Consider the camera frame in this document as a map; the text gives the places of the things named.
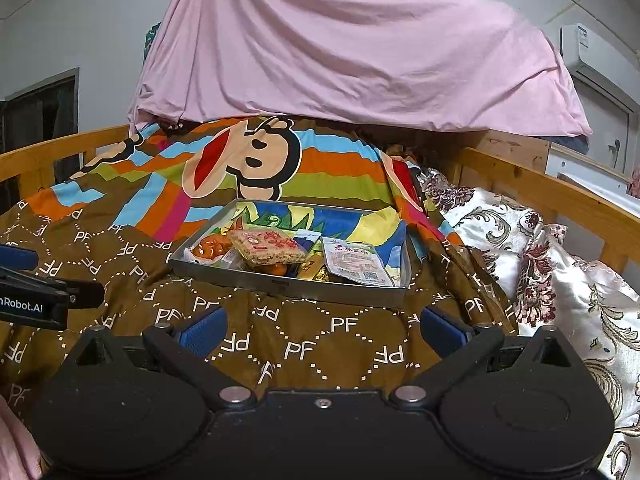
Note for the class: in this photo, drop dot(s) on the small tangerine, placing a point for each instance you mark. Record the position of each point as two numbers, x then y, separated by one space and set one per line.
274 270

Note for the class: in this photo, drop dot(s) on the gold foil snack packet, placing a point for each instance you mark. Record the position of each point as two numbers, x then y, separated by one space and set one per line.
314 272

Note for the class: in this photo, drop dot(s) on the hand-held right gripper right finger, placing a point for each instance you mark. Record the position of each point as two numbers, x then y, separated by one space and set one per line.
442 332

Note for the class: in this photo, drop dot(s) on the white door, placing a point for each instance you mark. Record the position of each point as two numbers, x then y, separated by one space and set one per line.
600 115

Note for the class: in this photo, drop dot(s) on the white floral satin cloth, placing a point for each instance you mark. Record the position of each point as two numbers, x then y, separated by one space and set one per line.
575 285

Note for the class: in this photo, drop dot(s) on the wooden bed frame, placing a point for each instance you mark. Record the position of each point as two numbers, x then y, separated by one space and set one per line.
590 210

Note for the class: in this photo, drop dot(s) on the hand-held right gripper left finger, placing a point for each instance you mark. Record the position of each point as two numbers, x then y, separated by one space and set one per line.
205 332

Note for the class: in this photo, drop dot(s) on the dark window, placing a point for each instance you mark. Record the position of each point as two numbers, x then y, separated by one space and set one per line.
40 115

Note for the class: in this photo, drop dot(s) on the puffed rice cracker packet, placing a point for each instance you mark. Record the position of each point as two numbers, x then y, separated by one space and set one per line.
265 247

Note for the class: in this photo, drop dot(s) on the white cabinet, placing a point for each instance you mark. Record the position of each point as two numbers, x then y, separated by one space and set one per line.
585 165

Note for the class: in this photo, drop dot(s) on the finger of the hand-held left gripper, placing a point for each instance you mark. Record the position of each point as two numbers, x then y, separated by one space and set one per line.
82 294
17 257

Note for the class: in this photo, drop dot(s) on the white air conditioner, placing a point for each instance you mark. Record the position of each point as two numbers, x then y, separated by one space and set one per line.
600 55

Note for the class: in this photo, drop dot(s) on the printed monkey blanket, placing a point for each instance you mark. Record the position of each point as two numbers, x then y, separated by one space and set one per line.
350 175

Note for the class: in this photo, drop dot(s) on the metal tray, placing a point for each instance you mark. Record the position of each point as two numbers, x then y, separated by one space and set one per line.
300 292

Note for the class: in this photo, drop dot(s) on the orange red snack packet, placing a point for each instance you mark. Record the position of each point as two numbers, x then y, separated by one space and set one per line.
210 249

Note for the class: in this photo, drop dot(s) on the teal patterned cloth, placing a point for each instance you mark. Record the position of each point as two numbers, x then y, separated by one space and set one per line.
151 42

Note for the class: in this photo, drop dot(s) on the white green snack packet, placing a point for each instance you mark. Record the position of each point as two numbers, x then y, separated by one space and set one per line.
357 262

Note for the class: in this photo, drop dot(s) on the pink bed sheet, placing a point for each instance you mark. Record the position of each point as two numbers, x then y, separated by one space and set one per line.
350 50

